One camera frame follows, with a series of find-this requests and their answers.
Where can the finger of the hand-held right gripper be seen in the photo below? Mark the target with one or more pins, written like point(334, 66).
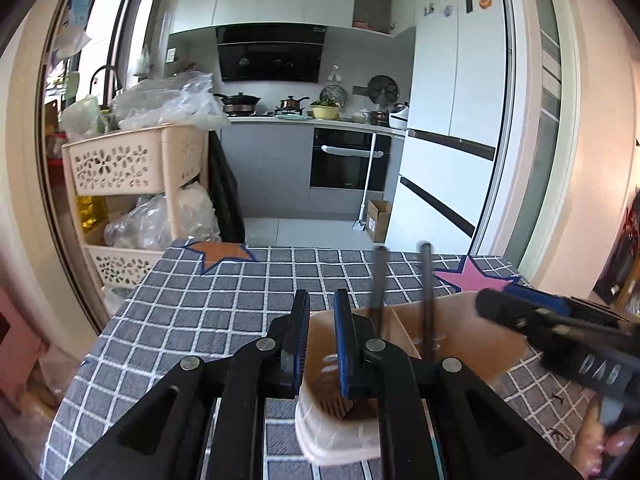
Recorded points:
point(515, 312)
point(542, 297)

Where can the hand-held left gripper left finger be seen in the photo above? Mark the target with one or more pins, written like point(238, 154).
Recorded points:
point(300, 330)

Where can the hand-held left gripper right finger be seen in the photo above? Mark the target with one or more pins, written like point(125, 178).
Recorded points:
point(342, 340)

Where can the beige plastic utensil holder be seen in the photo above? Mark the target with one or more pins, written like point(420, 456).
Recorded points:
point(465, 345)

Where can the person's right hand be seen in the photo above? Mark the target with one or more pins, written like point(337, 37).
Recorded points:
point(587, 440)

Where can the grey checked tablecloth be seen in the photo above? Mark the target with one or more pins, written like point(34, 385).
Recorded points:
point(200, 320)

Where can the cardboard box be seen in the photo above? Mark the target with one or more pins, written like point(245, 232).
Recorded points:
point(377, 222)

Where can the dark cloth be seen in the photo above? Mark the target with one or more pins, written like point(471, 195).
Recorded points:
point(225, 195)

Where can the white stick mop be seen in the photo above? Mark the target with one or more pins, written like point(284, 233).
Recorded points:
point(367, 180)

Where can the grey base cabinets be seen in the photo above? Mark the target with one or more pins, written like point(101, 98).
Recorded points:
point(270, 170)

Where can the black built-in oven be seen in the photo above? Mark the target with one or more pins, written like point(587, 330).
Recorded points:
point(345, 170)

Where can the clear plastic bag bundle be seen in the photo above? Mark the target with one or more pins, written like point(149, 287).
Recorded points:
point(150, 225)

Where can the sliding glass door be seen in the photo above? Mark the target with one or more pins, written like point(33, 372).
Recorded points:
point(537, 110)

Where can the beige plastic storage rack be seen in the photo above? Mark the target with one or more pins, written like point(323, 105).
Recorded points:
point(170, 155)

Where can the yellow-green bowl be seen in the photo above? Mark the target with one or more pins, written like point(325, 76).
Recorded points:
point(326, 112)

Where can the small brown pot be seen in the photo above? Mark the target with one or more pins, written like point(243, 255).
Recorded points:
point(380, 118)

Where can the steel cooking pot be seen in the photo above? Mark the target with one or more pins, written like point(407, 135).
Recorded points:
point(294, 104)

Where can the white rice cooker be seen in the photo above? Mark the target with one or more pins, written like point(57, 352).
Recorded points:
point(400, 117)

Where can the white refrigerator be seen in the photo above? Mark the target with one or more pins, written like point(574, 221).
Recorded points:
point(450, 85)

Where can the black wok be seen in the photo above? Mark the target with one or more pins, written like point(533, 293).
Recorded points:
point(240, 102)

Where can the round pot lid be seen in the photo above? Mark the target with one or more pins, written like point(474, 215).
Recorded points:
point(332, 94)

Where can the yellow oil bottle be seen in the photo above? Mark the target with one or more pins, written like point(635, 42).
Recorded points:
point(90, 212)

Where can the black round splatter screen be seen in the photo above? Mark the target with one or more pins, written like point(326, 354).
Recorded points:
point(382, 89)

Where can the clear crumpled plastic bag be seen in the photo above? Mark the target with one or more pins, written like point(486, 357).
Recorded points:
point(170, 100)

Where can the black range hood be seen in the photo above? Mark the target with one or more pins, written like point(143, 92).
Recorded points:
point(270, 55)

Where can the pink plastic stool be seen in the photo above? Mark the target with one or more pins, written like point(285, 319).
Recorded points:
point(20, 345)

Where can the pale translucent plastic bag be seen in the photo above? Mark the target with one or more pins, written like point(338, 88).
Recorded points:
point(85, 120)

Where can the curved kitchen faucet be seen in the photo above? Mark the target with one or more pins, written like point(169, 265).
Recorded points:
point(94, 80)

